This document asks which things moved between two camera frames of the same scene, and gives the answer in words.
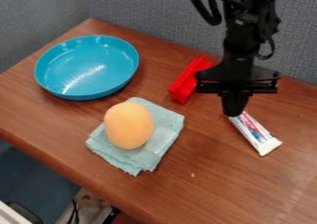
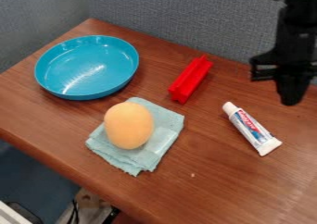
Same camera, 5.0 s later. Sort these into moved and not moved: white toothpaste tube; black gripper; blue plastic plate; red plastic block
Moved: black gripper
Not moved: red plastic block; blue plastic plate; white toothpaste tube
